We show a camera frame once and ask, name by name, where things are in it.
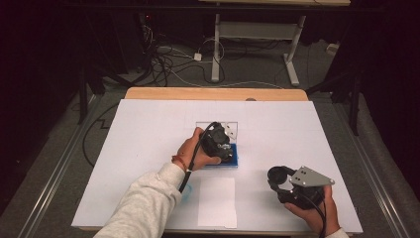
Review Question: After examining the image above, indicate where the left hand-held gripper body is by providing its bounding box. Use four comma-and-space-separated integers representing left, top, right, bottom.
200, 121, 238, 160

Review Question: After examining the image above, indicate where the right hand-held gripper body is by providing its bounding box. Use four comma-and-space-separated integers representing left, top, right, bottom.
276, 166, 336, 211

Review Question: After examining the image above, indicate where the round stamp with clear knob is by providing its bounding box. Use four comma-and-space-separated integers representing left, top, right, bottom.
217, 141, 234, 154

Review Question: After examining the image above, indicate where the person's left hand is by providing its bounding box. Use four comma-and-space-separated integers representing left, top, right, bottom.
171, 127, 222, 173

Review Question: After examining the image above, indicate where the person's right hand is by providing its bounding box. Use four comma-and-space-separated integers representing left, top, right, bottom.
284, 184, 341, 236

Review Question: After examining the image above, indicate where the wooden table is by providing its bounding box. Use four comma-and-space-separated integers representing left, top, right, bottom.
78, 86, 363, 238

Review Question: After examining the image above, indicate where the white paper sheet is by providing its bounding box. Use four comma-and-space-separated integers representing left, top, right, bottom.
197, 177, 238, 229

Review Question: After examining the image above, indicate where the white board table cover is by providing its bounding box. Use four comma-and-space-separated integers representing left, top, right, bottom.
70, 98, 364, 235

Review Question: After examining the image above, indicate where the black stand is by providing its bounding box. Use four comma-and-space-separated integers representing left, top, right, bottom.
76, 63, 107, 126
305, 63, 362, 137

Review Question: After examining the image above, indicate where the white-framed desk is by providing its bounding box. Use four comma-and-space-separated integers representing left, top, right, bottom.
197, 0, 352, 87

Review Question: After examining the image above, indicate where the right hand-held gripper black cable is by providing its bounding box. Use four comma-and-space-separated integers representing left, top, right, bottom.
300, 190, 329, 238

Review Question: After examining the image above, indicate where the red bracelet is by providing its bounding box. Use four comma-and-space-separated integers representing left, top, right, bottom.
171, 154, 188, 173

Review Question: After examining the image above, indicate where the white floor cable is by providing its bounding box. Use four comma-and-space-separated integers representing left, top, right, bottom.
167, 67, 285, 90

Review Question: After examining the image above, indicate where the metal floor rail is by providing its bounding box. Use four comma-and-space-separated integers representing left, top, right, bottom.
18, 93, 104, 238
332, 102, 411, 238

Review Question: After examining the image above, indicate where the tangle of black floor cables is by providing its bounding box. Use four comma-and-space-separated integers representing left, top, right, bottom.
142, 23, 226, 87

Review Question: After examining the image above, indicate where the black floor cable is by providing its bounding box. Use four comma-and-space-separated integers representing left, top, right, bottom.
81, 103, 121, 168

